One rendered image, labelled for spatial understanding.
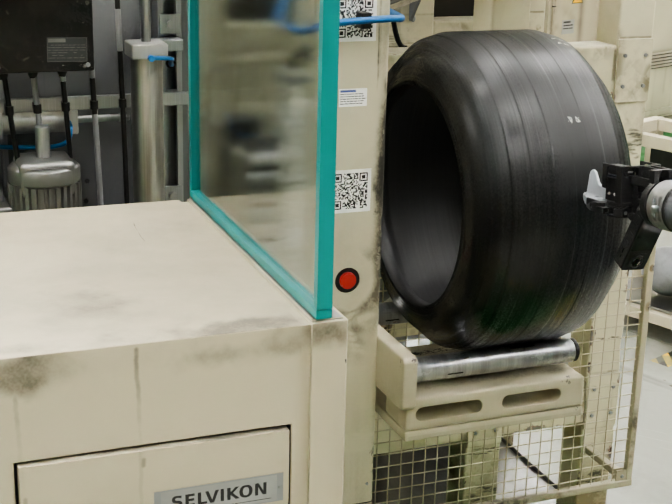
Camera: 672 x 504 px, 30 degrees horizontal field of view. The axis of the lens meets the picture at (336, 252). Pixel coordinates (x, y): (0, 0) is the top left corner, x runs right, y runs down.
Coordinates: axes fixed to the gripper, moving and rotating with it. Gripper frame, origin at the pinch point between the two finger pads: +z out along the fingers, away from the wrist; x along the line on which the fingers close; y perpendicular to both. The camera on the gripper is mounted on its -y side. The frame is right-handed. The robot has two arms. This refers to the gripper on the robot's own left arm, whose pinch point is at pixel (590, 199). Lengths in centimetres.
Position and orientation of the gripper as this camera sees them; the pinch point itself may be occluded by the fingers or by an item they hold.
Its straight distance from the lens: 209.5
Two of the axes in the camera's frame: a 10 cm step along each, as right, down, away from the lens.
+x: -9.3, 0.8, -3.5
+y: -0.1, -9.8, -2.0
